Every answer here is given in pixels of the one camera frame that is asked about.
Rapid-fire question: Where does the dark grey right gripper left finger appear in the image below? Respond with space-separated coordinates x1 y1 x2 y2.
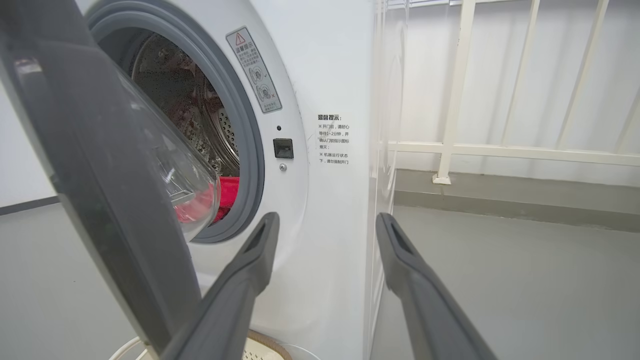
161 212 280 360

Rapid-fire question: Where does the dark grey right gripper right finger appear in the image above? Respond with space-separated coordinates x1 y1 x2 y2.
376 212 498 360

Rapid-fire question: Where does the red garment with white patch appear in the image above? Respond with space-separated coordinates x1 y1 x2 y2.
175 176 241 226

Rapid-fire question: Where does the grey glass washing machine door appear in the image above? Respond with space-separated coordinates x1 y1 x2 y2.
0 0 221 356

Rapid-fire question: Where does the cream laundry basket brown rim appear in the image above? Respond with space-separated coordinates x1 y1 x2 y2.
109 329 321 360

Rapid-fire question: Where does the black door latch socket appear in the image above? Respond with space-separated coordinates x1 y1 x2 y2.
273 138 294 160

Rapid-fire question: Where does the grey rubber door seal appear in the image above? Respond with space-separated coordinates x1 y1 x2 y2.
86 0 266 244

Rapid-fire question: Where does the steel washing machine drum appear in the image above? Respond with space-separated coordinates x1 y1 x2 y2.
107 32 240 178

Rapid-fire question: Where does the white washing machine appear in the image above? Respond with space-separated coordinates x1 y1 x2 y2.
75 0 411 360

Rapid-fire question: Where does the white metal railing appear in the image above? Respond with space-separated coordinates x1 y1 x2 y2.
385 0 640 186

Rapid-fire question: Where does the grey warning sticker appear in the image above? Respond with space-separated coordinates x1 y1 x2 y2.
226 26 283 114

